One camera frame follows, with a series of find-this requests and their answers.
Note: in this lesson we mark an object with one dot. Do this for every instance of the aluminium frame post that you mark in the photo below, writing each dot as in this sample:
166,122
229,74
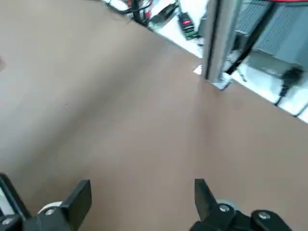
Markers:
216,36

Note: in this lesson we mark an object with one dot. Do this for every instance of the black adapter with red label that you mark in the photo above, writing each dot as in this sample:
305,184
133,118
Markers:
187,26

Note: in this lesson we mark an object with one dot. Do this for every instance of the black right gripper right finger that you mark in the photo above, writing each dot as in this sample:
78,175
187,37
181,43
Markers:
211,214

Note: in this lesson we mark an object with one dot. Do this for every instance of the black power plug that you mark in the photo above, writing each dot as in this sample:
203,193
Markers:
292,72

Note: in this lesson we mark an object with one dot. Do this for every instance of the white paper tag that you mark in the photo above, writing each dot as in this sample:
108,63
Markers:
198,70

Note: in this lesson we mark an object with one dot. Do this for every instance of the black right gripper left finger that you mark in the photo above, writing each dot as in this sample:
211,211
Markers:
67,211

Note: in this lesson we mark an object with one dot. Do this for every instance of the ribbed power supply box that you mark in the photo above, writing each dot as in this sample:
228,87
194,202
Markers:
284,29

